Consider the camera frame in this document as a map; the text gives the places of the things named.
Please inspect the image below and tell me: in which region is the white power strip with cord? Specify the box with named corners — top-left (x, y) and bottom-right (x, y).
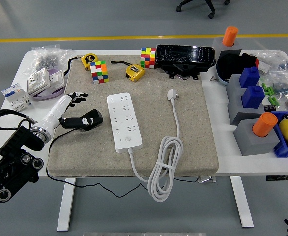
top-left (106, 88), bottom-right (184, 203)

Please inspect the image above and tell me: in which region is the clear bag of blue parts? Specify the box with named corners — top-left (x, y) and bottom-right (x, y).
top-left (269, 71), bottom-right (288, 99)

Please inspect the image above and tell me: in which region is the black strip under table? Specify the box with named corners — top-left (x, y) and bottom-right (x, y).
top-left (265, 175), bottom-right (288, 182)

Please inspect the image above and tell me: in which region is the grey block with hole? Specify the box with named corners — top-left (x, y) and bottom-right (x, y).
top-left (233, 119), bottom-right (280, 157)
top-left (212, 36), bottom-right (243, 65)

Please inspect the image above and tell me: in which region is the stickerless rubik's cube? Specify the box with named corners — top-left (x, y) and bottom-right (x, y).
top-left (140, 47), bottom-right (157, 69)

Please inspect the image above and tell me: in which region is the orange cylinder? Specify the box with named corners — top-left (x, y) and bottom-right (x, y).
top-left (252, 112), bottom-right (278, 138)
top-left (222, 26), bottom-right (239, 47)

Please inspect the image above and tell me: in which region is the beige fabric mat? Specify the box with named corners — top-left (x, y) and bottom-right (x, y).
top-left (46, 54), bottom-right (220, 178)

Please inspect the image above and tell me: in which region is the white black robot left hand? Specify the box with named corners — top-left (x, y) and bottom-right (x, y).
top-left (39, 92), bottom-right (94, 135)

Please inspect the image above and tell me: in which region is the clear bag of small parts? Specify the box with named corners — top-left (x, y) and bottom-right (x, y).
top-left (254, 49), bottom-right (288, 74)

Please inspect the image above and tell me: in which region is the black cloth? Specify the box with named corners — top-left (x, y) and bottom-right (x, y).
top-left (216, 53), bottom-right (259, 82)

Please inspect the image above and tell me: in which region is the clear bag of metal nuts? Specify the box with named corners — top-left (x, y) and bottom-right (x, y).
top-left (23, 44), bottom-right (73, 77)

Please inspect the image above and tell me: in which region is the white blue bowl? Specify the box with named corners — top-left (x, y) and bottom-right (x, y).
top-left (215, 62), bottom-right (231, 87)

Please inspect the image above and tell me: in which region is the blue block with knob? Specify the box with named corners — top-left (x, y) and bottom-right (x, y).
top-left (239, 66), bottom-right (261, 89)
top-left (241, 85), bottom-right (265, 109)

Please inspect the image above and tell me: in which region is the yellow tape measure round label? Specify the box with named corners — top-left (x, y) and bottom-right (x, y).
top-left (81, 53), bottom-right (98, 71)

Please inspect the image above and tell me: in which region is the black device cracked screen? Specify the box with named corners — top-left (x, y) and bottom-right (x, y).
top-left (155, 44), bottom-right (216, 81)

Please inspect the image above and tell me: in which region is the grey base block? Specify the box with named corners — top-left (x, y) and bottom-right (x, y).
top-left (226, 73), bottom-right (260, 96)
top-left (227, 91), bottom-right (271, 126)

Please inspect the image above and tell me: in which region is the white table leg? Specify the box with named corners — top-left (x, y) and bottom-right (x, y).
top-left (57, 178), bottom-right (76, 232)
top-left (230, 176), bottom-right (255, 228)

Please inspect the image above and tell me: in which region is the yellow tape measure thin strap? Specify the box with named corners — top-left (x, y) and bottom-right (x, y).
top-left (110, 60), bottom-right (146, 83)

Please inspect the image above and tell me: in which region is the black plug adapter with cord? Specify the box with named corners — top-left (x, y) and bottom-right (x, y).
top-left (45, 109), bottom-right (150, 198)

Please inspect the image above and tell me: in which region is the thick black cable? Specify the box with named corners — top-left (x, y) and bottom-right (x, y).
top-left (64, 56), bottom-right (82, 76)

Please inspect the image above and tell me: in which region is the white-edged rubik's cube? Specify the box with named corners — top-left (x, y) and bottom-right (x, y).
top-left (89, 60), bottom-right (110, 85)

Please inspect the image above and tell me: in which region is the blue plastic bin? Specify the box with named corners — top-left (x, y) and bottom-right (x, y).
top-left (270, 110), bottom-right (288, 158)

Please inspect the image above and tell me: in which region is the white wall socket box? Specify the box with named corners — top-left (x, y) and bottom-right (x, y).
top-left (26, 67), bottom-right (51, 96)

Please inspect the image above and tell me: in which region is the purple tape roll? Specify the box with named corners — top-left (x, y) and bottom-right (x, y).
top-left (30, 68), bottom-right (66, 102)

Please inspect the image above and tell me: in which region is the white circuit breaker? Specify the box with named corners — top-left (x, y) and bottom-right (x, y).
top-left (0, 83), bottom-right (33, 113)

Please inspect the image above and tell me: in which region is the black office chair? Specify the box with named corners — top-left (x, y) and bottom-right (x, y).
top-left (175, 0), bottom-right (231, 19)

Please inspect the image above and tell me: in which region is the silver metal bracket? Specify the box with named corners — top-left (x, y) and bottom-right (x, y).
top-left (197, 176), bottom-right (217, 184)

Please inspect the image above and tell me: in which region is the white wall socket panel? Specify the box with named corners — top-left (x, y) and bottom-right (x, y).
top-left (48, 70), bottom-right (66, 88)

